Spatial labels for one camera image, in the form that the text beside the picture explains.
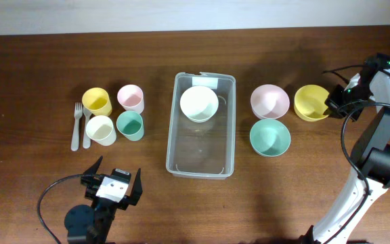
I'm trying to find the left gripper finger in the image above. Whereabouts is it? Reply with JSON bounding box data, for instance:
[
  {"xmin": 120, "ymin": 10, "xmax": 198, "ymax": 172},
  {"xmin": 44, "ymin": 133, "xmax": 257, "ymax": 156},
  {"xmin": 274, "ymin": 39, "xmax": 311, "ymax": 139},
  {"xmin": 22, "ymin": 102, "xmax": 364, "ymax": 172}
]
[
  {"xmin": 83, "ymin": 156, "xmax": 103, "ymax": 175},
  {"xmin": 125, "ymin": 168, "xmax": 143, "ymax": 206}
]

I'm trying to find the yellow bowl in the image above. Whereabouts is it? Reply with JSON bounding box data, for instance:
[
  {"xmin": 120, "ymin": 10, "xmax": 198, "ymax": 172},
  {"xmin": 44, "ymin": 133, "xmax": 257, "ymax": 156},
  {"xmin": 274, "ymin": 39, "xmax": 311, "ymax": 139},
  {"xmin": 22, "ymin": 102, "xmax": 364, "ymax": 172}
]
[{"xmin": 294, "ymin": 85, "xmax": 329, "ymax": 122}]

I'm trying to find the cream white cup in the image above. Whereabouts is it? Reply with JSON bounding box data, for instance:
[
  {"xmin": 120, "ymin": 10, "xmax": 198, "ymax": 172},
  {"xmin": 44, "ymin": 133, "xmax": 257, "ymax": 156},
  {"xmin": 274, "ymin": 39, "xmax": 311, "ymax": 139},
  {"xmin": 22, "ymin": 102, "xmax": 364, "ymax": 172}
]
[{"xmin": 87, "ymin": 115, "xmax": 116, "ymax": 146}]

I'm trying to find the green cup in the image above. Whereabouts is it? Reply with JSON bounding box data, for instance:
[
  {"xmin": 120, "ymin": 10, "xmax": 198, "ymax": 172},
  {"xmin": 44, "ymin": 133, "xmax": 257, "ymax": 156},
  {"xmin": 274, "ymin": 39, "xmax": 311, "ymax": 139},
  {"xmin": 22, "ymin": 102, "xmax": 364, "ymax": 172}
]
[{"xmin": 116, "ymin": 111, "xmax": 144, "ymax": 141}]

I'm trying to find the yellow cup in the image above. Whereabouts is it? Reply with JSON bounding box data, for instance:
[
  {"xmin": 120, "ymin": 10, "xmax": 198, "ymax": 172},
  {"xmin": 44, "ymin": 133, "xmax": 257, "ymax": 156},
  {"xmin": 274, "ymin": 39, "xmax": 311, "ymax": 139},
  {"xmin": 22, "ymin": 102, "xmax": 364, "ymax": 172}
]
[{"xmin": 82, "ymin": 87, "xmax": 112, "ymax": 117}]

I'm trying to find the pink bowl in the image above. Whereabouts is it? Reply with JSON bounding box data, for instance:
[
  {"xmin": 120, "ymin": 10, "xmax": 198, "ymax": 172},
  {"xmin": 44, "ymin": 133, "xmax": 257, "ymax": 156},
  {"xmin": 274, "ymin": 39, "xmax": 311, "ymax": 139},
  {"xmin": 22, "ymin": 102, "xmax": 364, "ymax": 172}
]
[{"xmin": 251, "ymin": 84, "xmax": 290, "ymax": 119}]

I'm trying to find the green bowl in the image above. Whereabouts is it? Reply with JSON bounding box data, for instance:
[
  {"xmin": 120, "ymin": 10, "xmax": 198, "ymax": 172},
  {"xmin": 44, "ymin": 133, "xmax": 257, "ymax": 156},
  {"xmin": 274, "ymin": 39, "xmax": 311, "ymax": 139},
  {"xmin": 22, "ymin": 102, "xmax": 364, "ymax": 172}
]
[{"xmin": 250, "ymin": 119, "xmax": 291, "ymax": 157}]

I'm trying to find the pink cup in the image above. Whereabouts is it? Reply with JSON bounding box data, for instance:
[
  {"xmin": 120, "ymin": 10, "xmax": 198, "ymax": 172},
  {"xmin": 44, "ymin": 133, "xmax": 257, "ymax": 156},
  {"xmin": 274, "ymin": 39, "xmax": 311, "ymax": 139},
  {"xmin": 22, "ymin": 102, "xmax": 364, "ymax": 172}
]
[{"xmin": 117, "ymin": 84, "xmax": 145, "ymax": 114}]

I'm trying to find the white bowl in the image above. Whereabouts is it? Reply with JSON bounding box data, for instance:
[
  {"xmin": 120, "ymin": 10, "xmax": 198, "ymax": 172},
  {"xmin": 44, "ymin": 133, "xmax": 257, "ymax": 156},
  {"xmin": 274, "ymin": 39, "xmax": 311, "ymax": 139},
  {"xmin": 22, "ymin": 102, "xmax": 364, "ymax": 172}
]
[{"xmin": 179, "ymin": 86, "xmax": 219, "ymax": 123}]

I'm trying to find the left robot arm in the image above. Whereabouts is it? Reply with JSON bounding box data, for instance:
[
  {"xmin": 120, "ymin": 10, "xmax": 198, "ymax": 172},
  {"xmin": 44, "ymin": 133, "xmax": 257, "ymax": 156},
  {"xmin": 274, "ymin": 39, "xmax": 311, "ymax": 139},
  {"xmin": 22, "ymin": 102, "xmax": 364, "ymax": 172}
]
[{"xmin": 64, "ymin": 157, "xmax": 143, "ymax": 243}]

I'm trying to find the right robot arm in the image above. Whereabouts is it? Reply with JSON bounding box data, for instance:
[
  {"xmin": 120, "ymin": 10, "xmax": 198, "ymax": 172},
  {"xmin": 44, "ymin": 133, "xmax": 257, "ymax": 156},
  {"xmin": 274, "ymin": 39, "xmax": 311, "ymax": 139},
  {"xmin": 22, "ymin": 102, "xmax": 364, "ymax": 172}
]
[{"xmin": 298, "ymin": 53, "xmax": 390, "ymax": 243}]

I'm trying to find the clear plastic container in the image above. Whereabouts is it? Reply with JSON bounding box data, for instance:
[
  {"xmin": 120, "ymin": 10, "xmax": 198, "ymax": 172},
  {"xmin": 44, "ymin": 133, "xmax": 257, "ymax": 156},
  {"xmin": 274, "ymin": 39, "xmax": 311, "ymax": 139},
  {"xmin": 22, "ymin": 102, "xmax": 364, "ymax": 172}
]
[{"xmin": 166, "ymin": 72, "xmax": 236, "ymax": 180}]

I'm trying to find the white plastic spoon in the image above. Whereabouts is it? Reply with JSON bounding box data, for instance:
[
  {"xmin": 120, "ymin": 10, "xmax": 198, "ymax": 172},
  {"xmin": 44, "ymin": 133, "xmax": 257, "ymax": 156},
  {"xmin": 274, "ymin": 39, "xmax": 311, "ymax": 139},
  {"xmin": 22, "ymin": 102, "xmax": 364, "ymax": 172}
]
[{"xmin": 83, "ymin": 107, "xmax": 92, "ymax": 149}]

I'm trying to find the white plastic fork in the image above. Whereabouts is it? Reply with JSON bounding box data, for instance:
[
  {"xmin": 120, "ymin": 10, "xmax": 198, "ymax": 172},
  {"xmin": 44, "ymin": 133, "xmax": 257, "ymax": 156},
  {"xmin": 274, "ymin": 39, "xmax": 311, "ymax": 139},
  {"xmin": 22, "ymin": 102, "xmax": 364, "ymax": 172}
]
[{"xmin": 70, "ymin": 102, "xmax": 83, "ymax": 151}]

